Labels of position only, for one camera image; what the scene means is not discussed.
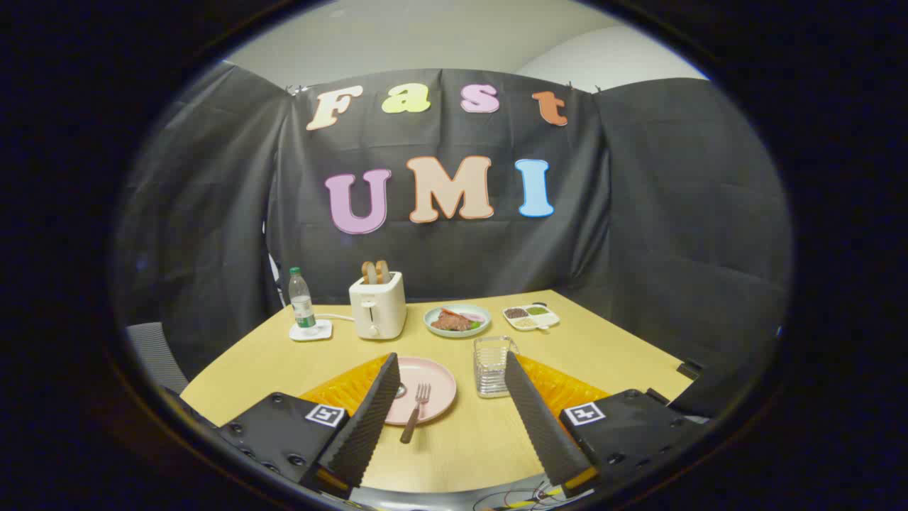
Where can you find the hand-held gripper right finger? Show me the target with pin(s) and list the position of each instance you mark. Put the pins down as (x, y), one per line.
(543, 426)

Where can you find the white divided dish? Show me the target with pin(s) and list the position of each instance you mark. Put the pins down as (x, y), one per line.
(547, 321)

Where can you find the pink plate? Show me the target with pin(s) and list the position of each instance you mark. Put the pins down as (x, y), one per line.
(436, 383)

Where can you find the clear plastic water bottle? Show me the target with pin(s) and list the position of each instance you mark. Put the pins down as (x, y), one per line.
(301, 301)

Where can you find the light green food plate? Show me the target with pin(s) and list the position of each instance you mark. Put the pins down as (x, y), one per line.
(486, 316)

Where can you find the black backdrop cloth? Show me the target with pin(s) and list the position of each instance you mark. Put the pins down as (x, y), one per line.
(638, 213)

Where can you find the pink food slice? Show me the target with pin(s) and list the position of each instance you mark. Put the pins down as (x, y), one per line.
(472, 317)

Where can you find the white square coaster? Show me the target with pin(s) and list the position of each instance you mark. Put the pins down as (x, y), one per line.
(323, 332)

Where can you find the grey chair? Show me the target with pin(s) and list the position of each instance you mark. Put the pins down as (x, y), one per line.
(156, 355)

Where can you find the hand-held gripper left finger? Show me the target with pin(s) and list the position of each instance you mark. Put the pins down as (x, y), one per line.
(369, 426)

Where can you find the dark brown beans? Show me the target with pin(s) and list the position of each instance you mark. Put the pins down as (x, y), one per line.
(516, 313)

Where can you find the black bracket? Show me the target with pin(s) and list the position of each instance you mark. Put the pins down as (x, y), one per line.
(689, 369)

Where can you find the toast slice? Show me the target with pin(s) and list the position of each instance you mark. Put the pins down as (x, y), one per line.
(368, 272)
(383, 270)

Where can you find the pale yellow beans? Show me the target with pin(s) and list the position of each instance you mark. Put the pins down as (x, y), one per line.
(524, 322)

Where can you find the brown meat slice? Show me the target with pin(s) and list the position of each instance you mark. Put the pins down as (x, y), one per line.
(448, 323)

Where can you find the cream white toaster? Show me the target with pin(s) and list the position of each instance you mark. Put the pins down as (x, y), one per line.
(379, 305)

